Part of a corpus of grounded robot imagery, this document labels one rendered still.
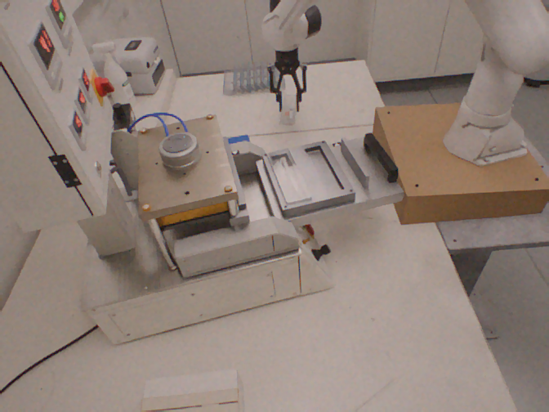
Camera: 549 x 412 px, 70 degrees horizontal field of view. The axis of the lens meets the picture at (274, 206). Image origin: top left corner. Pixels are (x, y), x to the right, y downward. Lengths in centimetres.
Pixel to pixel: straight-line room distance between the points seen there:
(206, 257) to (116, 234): 21
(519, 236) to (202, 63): 274
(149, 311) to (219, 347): 18
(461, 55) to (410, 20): 49
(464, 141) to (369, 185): 37
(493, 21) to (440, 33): 209
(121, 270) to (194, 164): 28
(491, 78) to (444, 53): 207
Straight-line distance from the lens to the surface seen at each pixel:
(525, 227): 126
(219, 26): 328
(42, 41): 65
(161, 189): 77
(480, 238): 118
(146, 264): 90
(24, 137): 63
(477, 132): 118
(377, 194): 91
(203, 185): 75
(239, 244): 79
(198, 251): 79
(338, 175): 91
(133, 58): 171
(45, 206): 70
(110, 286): 90
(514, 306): 204
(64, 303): 117
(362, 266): 105
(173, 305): 91
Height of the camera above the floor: 160
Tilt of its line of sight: 46 degrees down
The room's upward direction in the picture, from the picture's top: 7 degrees counter-clockwise
